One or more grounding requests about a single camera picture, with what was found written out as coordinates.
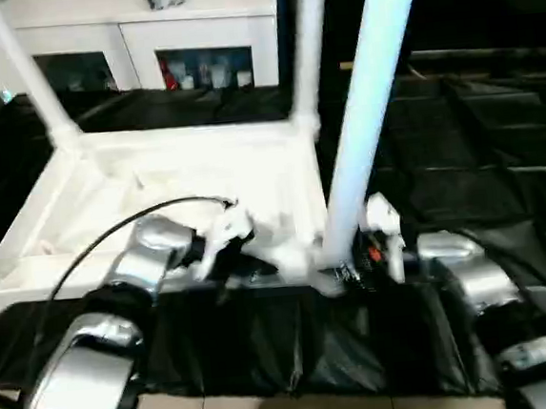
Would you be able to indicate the white plastic table top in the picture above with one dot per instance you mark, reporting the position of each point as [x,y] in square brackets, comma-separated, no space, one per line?
[155,167]

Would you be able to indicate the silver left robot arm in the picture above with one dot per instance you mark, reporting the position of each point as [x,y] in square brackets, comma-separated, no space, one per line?
[153,253]

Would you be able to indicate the black table mat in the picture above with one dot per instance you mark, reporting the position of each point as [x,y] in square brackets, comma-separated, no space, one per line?
[289,337]

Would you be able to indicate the red bottle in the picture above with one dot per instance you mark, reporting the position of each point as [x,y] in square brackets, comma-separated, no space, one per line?
[169,76]

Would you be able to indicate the black box with tan label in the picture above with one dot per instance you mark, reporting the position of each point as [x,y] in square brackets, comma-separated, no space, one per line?
[348,25]

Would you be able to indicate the dark long bar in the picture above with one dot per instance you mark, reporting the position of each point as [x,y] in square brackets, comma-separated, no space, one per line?
[489,54]

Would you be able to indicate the white glass-door cabinet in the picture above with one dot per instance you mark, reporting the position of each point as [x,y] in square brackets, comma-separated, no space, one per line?
[119,31]

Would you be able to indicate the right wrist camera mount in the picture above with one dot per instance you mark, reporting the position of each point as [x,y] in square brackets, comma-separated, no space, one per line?
[384,214]

